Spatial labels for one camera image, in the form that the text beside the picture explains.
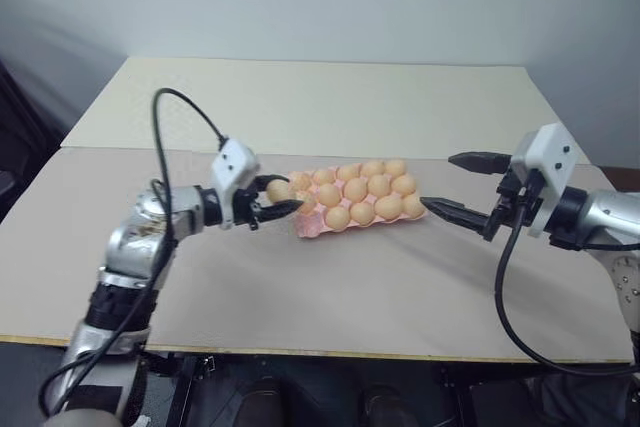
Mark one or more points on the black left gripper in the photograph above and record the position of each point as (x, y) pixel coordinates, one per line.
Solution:
(247, 207)

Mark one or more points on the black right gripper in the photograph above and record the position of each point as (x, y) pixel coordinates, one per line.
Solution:
(517, 197)

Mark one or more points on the brown egg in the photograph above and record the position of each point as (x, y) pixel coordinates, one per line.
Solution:
(403, 184)
(414, 205)
(378, 185)
(361, 213)
(388, 207)
(373, 167)
(276, 190)
(348, 172)
(337, 217)
(355, 189)
(324, 176)
(395, 166)
(329, 194)

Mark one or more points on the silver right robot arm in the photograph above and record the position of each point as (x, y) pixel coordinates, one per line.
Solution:
(605, 217)

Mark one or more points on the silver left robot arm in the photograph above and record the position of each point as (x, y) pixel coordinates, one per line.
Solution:
(145, 232)

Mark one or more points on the pink egg carton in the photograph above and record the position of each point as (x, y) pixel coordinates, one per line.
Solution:
(310, 227)

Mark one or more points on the dark rounded shape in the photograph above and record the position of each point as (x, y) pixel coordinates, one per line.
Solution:
(260, 402)
(385, 406)

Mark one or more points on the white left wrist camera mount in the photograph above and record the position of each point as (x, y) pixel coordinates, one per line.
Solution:
(234, 162)

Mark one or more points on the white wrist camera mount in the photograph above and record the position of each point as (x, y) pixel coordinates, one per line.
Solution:
(234, 162)
(547, 152)

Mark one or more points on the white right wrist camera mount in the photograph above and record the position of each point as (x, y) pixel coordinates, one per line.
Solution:
(547, 152)

